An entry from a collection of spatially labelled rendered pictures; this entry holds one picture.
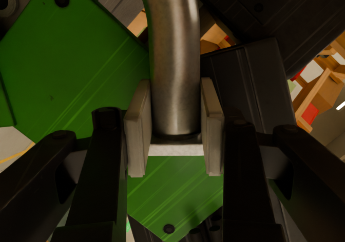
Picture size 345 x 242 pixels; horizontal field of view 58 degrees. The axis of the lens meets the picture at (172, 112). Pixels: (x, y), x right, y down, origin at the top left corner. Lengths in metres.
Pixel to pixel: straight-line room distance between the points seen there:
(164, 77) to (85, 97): 0.08
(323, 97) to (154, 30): 4.10
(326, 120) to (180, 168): 9.46
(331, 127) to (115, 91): 9.57
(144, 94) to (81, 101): 0.08
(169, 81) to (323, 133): 9.59
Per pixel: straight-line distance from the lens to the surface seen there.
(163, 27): 0.17
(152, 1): 0.17
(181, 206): 0.27
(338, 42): 1.02
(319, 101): 4.28
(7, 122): 0.26
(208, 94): 0.16
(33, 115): 0.26
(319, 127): 9.69
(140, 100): 0.15
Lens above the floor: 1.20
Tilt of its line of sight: 2 degrees down
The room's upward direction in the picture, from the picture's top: 136 degrees clockwise
